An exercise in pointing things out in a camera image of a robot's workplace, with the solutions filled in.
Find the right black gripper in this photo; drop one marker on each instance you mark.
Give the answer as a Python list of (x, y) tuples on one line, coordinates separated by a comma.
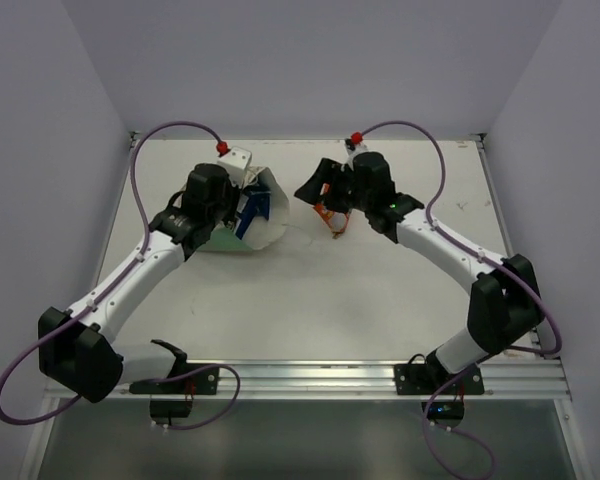
[(329, 171)]

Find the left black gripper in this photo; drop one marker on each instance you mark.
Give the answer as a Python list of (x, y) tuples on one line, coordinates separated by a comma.
[(231, 204)]

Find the orange snack packet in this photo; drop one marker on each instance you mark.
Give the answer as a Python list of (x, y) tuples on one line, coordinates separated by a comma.
[(337, 222)]

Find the green printed paper bag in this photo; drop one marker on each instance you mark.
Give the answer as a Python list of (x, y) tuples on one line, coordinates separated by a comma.
[(260, 217)]

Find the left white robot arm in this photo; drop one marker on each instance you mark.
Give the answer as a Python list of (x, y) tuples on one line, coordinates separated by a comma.
[(77, 348)]

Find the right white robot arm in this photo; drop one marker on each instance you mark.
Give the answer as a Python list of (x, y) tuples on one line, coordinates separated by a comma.
[(501, 290)]

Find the blue snack packet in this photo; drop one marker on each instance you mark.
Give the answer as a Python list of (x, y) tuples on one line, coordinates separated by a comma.
[(255, 201)]

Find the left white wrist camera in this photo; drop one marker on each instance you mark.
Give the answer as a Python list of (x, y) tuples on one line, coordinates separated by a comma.
[(236, 162)]

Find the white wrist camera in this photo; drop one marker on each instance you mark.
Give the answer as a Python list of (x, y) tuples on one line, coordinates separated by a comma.
[(236, 162), (354, 145)]

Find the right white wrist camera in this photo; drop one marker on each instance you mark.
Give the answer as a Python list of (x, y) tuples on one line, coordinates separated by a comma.
[(354, 145)]

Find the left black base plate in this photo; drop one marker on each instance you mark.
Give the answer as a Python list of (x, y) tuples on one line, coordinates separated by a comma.
[(202, 383)]

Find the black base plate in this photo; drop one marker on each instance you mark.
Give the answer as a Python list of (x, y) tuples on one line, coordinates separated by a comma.
[(419, 379), (202, 383)]

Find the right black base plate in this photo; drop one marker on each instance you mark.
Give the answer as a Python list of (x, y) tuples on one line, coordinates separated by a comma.
[(419, 379)]

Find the aluminium mounting rail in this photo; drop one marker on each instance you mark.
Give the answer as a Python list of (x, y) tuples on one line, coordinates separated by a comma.
[(504, 379)]

